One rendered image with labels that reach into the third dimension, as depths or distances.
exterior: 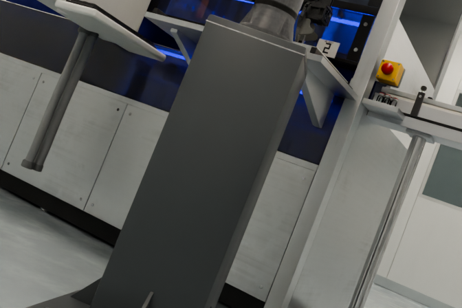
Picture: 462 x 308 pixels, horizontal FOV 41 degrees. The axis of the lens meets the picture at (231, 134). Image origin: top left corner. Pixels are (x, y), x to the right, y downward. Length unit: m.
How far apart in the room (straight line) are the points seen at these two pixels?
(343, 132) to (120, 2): 1.04
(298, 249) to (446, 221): 4.65
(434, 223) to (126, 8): 4.82
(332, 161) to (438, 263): 4.61
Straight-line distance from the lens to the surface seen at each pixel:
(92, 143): 2.71
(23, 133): 3.00
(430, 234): 6.74
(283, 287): 2.18
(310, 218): 2.17
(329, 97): 2.20
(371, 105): 2.19
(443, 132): 2.23
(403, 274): 6.76
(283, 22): 1.55
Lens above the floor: 0.44
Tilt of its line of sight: 4 degrees up
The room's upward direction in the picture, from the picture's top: 22 degrees clockwise
